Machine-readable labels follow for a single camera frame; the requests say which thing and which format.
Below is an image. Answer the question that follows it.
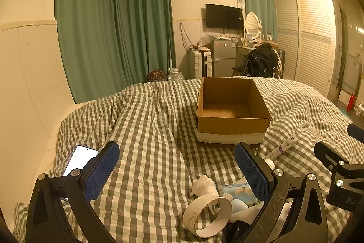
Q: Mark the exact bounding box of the white glove toy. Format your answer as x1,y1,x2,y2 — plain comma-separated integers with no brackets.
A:
189,175,218,198

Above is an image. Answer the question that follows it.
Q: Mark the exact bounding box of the green checked blanket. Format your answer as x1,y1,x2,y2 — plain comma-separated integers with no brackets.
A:
13,76,364,243

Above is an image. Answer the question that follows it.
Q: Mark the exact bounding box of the black jacket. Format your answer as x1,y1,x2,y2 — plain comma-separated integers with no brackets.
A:
245,43,278,79

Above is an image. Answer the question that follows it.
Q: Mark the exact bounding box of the small silver fridge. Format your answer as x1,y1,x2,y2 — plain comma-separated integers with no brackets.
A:
212,38,236,78

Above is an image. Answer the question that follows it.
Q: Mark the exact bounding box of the smartphone with lit screen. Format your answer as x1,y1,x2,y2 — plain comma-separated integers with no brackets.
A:
62,145,99,177

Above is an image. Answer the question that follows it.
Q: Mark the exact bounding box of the pale blue round object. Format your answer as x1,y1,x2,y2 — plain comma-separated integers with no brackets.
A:
230,199,248,215

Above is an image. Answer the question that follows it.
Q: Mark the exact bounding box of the dressing table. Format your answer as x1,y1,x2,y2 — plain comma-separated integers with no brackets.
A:
235,39,279,67

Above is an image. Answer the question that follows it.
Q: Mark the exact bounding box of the blue tissue packet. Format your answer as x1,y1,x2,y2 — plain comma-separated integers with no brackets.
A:
221,182,258,202

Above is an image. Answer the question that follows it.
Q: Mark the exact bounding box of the clear water jug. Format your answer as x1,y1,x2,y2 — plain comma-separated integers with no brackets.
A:
167,68,184,81

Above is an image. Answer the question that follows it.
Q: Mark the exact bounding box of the white oval mirror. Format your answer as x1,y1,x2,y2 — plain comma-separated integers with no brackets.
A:
245,12,262,40

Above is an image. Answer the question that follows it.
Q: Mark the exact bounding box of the cardboard tape ring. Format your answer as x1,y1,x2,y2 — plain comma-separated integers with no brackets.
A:
183,195,233,238

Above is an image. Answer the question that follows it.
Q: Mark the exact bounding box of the hanging wall cable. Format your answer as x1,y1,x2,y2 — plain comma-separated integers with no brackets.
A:
179,23,194,50

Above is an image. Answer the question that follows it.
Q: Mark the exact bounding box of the black wall television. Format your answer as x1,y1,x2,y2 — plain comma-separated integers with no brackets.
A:
205,3,244,31

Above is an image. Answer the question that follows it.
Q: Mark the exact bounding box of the black object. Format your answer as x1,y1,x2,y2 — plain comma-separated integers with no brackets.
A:
223,220,251,243

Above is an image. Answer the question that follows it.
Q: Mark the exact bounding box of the white cream tube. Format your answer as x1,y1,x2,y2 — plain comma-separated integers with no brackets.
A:
263,132,303,171

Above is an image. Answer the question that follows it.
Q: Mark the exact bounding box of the cardboard box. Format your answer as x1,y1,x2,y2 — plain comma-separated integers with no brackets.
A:
196,77,272,144

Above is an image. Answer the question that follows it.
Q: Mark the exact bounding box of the white louvred wardrobe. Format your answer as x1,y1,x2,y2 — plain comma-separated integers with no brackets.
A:
274,0,339,98

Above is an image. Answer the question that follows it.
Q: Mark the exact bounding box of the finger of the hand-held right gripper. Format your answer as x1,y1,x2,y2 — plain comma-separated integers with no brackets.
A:
314,141,364,175
347,123,364,144

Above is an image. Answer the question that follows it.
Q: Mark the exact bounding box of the patterned bag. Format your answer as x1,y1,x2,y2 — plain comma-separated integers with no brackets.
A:
147,69,166,82

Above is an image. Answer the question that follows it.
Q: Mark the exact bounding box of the flat white tissue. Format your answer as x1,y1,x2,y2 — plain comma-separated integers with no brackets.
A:
229,202,265,223

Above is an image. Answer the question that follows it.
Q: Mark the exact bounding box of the wide green curtain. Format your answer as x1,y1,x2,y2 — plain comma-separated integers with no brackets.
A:
54,0,117,104

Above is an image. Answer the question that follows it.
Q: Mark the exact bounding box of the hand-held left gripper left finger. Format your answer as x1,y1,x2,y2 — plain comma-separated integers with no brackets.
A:
25,141,120,243

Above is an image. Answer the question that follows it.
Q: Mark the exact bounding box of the dark door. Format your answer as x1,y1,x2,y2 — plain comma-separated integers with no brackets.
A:
336,4,349,101

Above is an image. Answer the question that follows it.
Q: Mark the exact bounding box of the clear plastic bag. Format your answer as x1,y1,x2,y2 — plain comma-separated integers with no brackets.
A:
199,32,214,46

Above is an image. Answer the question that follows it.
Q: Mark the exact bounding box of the white suitcase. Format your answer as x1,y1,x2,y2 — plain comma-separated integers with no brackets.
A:
189,50,213,80

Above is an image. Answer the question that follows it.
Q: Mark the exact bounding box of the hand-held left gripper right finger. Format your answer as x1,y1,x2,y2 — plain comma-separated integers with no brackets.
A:
233,141,329,243

